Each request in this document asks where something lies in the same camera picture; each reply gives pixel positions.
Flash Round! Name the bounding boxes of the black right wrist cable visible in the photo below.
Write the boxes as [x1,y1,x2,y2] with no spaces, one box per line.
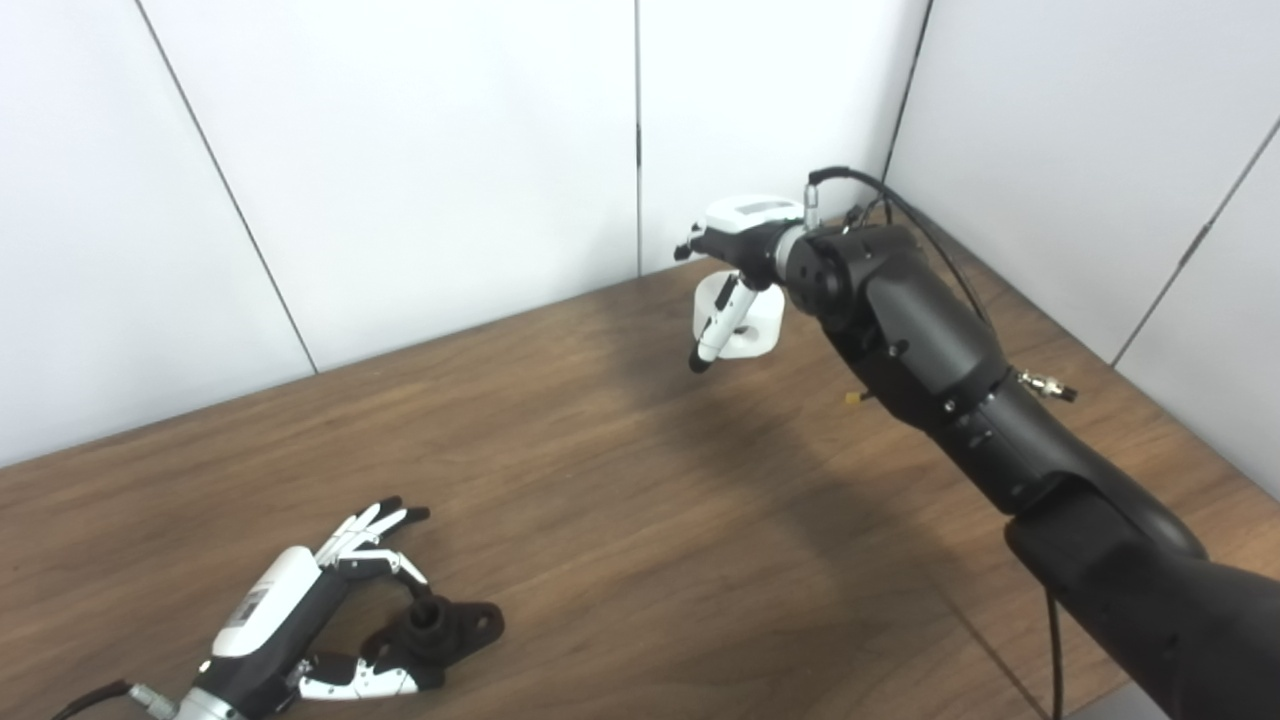
[806,167,1063,720]

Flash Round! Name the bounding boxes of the round white plastic piece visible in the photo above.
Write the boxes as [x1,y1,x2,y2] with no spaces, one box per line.
[694,272,786,361]

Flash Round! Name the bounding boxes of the black plastic holder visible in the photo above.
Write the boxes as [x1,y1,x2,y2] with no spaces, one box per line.
[362,596,505,691]

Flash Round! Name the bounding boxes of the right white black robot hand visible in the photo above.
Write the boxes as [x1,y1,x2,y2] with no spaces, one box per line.
[674,195,807,374]

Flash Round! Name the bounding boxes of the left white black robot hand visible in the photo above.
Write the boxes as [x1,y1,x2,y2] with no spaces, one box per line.
[190,496,446,719]

